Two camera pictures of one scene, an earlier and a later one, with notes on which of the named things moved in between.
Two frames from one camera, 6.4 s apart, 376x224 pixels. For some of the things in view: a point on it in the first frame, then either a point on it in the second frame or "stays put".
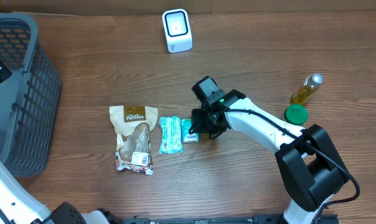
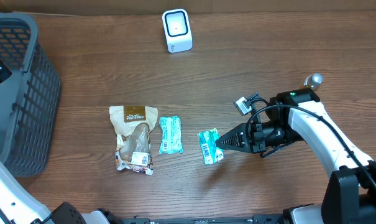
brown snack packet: x=133 y=125 stays put
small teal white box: x=186 y=124 → x=212 y=152
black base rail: x=321 y=217 stays put
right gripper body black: x=204 y=124 → x=271 y=133
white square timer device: x=178 y=30 stays put
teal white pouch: x=170 y=135 stays put
